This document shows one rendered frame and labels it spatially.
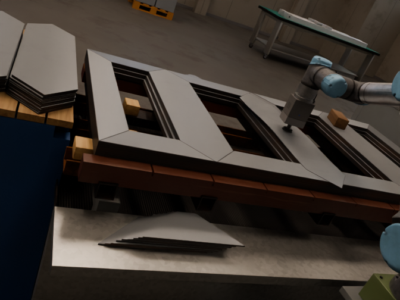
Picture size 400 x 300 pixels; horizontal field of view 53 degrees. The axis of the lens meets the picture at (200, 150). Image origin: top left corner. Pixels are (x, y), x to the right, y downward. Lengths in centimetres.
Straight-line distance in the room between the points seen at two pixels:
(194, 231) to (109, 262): 25
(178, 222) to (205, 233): 8
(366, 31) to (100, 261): 1129
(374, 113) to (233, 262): 157
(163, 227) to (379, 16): 1123
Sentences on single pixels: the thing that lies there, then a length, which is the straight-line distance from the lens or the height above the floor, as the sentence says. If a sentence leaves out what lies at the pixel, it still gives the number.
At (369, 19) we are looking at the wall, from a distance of 1186.
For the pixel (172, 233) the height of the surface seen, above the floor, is 72.
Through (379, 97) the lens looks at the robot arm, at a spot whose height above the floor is 116.
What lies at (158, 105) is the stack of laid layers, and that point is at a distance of 143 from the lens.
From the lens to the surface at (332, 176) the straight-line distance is 143.
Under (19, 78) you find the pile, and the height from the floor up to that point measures 85.
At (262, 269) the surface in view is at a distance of 116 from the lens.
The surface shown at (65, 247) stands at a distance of 99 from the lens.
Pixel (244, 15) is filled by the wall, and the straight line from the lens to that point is 1117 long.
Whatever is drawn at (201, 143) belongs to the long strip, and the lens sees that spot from 121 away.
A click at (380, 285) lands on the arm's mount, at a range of 126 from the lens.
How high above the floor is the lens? 136
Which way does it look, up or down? 25 degrees down
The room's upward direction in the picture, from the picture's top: 23 degrees clockwise
